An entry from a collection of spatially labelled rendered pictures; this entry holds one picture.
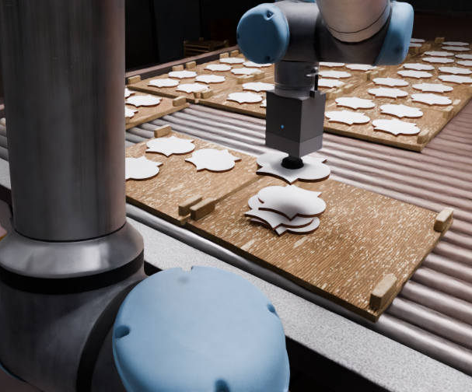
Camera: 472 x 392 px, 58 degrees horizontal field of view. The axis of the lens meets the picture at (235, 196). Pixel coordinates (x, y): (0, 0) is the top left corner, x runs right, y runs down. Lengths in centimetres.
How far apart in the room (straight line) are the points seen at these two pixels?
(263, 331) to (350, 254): 51
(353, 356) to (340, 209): 36
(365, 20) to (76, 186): 35
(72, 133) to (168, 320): 14
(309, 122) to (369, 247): 25
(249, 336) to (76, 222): 15
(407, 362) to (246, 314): 39
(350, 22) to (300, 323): 42
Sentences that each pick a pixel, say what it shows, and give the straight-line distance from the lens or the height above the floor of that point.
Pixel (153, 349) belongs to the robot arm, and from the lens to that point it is 28.
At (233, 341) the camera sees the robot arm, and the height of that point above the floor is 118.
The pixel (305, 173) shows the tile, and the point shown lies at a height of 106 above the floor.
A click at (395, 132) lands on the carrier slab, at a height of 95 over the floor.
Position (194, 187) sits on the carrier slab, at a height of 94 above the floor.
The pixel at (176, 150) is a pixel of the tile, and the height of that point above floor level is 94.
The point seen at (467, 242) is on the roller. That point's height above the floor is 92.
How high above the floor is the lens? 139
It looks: 29 degrees down
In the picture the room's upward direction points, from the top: 1 degrees counter-clockwise
